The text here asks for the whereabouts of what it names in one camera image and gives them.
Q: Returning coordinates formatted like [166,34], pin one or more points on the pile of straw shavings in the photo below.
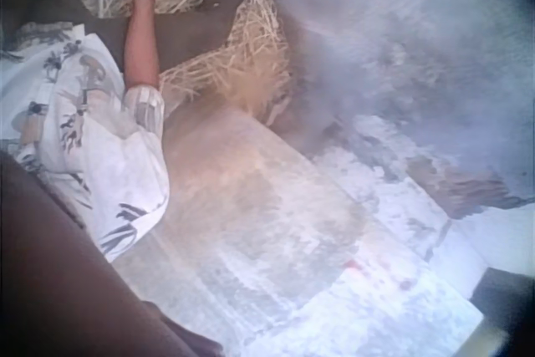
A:
[251,52]

